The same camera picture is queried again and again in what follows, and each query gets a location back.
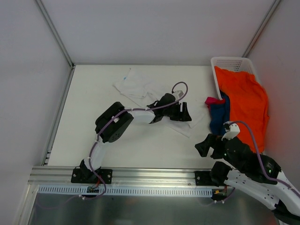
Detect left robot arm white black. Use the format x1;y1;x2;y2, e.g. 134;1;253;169
79;91;192;183

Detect magenta t shirt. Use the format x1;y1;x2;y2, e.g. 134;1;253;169
205;97;225;106

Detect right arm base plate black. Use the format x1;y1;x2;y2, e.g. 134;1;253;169
194;171;215;186

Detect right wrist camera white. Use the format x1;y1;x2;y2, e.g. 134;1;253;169
222;121;240;140

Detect slotted cable duct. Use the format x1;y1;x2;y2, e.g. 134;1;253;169
37;185;213;198

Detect aluminium mounting rail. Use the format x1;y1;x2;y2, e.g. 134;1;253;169
28;166;209;188

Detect aluminium frame post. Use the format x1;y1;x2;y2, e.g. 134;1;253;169
242;0;282;58
34;0;75;68

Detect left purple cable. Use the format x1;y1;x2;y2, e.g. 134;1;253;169
90;81;188;183

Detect white plastic laundry basket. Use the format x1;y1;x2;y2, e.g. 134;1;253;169
210;56;260;100

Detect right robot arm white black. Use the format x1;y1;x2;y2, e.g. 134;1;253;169
195;134;300;225

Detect white t shirt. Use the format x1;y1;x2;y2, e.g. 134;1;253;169
113;68;207;137

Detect orange t shirt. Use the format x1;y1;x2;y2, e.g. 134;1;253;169
215;66;269;153

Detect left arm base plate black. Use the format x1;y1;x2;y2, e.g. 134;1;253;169
71;167;113;184

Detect blue t shirt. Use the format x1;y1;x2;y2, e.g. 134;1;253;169
208;92;230;135

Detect right aluminium frame post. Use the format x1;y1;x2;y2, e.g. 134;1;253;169
242;0;282;58

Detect left aluminium frame post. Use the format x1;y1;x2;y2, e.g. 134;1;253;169
34;0;75;68

